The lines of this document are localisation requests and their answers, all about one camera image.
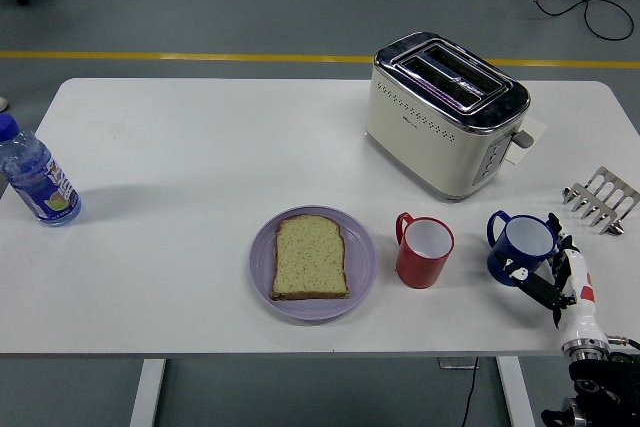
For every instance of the red cup white inside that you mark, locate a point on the red cup white inside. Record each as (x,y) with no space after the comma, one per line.
(420,272)

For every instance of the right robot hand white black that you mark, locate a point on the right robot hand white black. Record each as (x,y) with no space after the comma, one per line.
(580,272)

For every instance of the purple plate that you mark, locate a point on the purple plate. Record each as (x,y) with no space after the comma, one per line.
(360,257)

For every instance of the blue cup white inside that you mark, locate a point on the blue cup white inside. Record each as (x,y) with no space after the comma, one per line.
(525,239)

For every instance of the white shoe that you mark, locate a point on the white shoe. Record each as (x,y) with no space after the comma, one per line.
(3,103)

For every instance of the metal toast rack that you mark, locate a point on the metal toast rack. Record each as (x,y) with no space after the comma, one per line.
(600,176)

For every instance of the grey under-table bracket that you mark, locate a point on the grey under-table bracket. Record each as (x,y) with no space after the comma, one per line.
(452,363)

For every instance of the white table leg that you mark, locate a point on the white table leg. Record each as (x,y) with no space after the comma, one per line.
(515,392)
(147,392)

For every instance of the bread slice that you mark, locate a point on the bread slice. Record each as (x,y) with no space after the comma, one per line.
(310,257)

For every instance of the cream chrome toaster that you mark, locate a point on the cream chrome toaster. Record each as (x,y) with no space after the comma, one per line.
(425,147)

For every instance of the water bottle blue cap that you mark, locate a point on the water bottle blue cap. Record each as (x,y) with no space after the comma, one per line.
(35,177)

